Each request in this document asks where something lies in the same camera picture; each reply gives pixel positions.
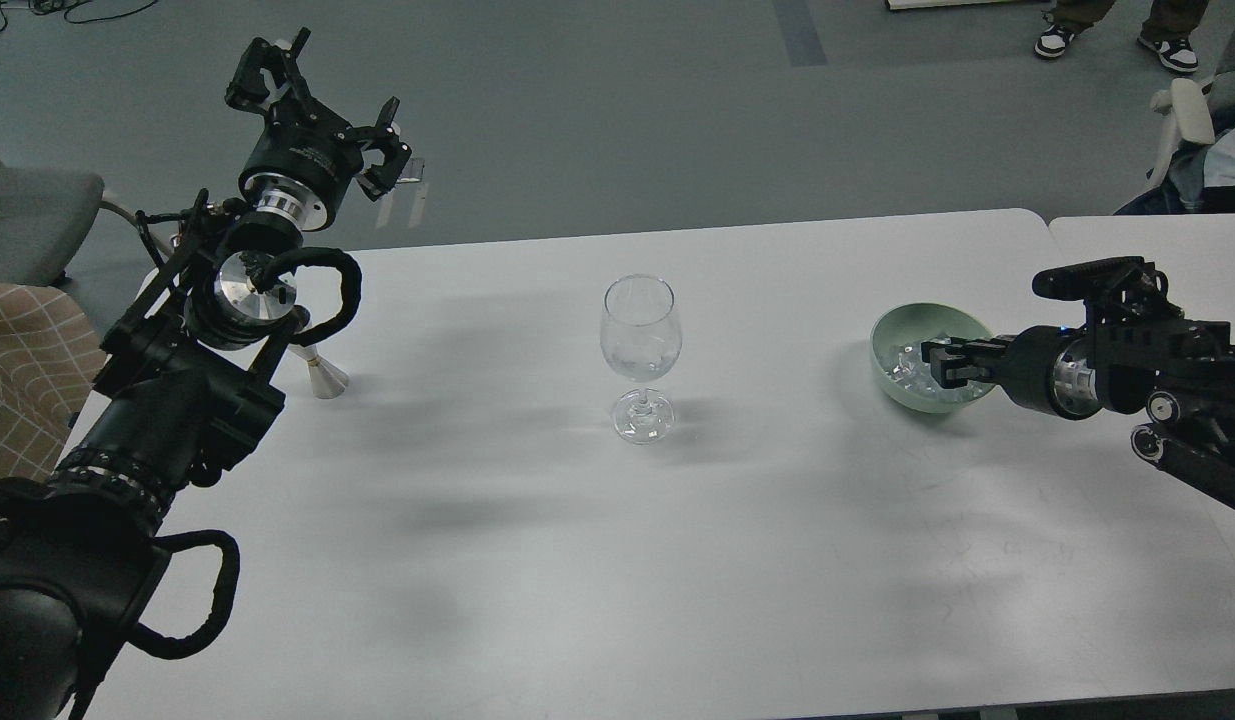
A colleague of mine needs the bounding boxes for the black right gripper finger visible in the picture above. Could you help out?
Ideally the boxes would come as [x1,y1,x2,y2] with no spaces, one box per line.
[920,337,1007,366]
[932,359,998,389]

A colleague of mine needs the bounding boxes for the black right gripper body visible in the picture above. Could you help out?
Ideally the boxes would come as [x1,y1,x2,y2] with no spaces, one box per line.
[986,325,1095,419]

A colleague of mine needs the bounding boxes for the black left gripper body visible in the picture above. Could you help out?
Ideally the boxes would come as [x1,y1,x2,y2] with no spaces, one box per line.
[240,100,369,232]

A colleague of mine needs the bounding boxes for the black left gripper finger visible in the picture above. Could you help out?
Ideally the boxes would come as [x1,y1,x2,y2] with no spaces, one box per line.
[352,98,412,203]
[225,27,317,126]

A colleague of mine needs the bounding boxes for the clear ice cubes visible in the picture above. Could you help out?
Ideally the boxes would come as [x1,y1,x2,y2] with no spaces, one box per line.
[885,343,987,404]

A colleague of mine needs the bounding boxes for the steel cocktail jigger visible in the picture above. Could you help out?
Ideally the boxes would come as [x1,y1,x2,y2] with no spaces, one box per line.
[287,345,350,400]

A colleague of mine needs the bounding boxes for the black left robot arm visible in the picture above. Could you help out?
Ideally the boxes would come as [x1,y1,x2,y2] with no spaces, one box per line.
[0,28,412,719]

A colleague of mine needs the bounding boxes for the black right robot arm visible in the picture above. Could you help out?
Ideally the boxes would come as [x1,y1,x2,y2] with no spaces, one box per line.
[920,256,1235,510]

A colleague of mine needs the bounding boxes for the clear wine glass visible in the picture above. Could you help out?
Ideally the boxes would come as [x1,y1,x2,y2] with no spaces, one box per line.
[600,274,684,445]

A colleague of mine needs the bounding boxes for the silver floor socket plate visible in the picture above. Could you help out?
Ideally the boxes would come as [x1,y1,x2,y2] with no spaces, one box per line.
[396,156,426,186]

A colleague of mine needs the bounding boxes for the green bowl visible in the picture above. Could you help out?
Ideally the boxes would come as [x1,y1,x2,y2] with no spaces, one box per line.
[868,303,993,414]

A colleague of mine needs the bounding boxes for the grey office chair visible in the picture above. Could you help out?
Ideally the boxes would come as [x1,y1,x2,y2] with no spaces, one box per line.
[0,159,174,287]

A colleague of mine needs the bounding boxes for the white chair with clothes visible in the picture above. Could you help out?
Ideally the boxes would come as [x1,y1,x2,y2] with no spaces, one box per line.
[1116,49,1235,217]

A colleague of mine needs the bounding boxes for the beige checkered cushion chair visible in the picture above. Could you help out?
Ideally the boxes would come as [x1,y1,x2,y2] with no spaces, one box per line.
[0,282,106,482]

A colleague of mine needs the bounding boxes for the white black sneaker right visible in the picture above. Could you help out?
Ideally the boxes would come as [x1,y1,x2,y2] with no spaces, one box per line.
[1137,33,1199,77]

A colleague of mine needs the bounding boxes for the black floor cables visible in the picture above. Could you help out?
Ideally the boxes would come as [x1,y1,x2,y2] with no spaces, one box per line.
[0,0,158,43]

